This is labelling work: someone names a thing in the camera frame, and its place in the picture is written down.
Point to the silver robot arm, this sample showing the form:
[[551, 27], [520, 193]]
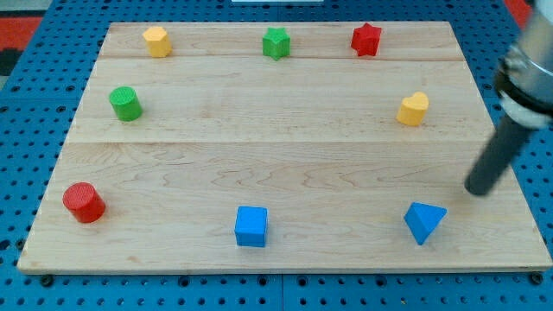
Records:
[[524, 81]]

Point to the blue cube block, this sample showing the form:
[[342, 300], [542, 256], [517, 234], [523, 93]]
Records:
[[251, 226]]

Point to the blue triangle block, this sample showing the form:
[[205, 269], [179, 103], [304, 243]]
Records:
[[422, 219]]

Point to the light wooden board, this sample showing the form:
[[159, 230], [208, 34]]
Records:
[[312, 137]]

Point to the green star block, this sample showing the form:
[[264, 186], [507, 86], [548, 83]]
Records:
[[276, 43]]

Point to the yellow heart block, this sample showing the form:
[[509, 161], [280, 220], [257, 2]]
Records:
[[412, 110]]

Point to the red star block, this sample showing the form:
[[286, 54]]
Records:
[[365, 40]]

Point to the yellow hexagon block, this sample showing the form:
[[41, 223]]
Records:
[[157, 42]]

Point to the green cylinder block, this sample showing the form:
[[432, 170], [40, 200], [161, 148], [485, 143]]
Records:
[[125, 103]]

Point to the red cylinder block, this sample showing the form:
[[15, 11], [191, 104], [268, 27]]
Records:
[[83, 201]]

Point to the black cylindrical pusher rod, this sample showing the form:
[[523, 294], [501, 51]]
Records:
[[502, 147]]

